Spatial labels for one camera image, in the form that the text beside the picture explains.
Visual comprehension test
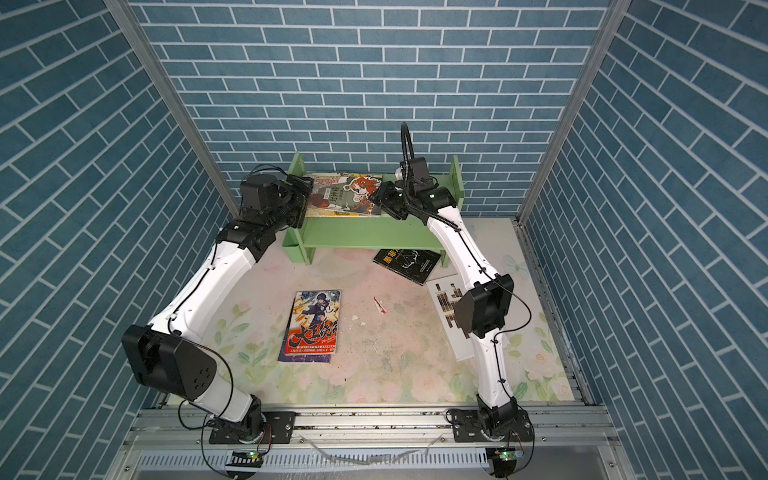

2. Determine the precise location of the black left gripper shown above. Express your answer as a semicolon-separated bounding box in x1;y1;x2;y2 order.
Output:
264;173;311;235

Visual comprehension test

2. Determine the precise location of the green red illustrated comic book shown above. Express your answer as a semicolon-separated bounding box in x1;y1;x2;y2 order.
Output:
306;173;382;218

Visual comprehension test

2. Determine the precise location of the black book with gold text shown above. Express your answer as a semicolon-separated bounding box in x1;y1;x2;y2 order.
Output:
373;249;441;285

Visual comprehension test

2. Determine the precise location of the white book with brown bars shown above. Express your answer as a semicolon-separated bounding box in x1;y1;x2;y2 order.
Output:
426;274;474;361

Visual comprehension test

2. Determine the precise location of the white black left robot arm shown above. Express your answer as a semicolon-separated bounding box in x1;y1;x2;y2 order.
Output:
122;167;313;431

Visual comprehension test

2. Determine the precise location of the green wooden two-tier shelf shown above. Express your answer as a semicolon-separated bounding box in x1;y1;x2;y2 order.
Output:
282;153;444;265

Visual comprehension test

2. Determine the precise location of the small red paper scrap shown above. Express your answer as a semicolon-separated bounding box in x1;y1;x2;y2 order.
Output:
373;296;387;315

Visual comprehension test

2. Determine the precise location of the red blue manga book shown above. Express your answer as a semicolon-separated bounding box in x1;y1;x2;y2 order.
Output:
282;290;341;355

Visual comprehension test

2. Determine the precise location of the dark purple book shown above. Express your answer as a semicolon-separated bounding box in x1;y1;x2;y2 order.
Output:
278;345;333;364

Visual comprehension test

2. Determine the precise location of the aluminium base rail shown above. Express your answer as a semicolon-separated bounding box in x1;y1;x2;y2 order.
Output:
124;403;619;449

